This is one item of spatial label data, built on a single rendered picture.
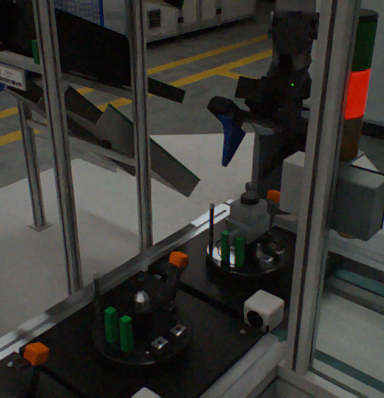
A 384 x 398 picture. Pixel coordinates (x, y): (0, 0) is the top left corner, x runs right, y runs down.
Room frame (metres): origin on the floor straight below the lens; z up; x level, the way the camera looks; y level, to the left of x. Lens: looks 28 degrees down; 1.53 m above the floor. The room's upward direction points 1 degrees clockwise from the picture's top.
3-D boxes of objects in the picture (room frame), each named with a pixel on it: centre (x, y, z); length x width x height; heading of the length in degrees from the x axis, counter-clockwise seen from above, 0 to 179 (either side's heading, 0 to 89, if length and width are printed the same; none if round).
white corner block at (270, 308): (0.71, -0.10, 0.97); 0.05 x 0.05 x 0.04; 51
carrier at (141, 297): (0.64, 0.08, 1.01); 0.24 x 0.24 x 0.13; 51
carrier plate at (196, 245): (0.84, -0.08, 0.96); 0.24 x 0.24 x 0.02; 51
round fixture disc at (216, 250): (0.84, -0.08, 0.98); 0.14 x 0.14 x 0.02
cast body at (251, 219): (0.84, -0.08, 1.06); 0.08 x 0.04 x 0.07; 142
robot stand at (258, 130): (1.28, -0.20, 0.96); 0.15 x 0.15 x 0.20; 5
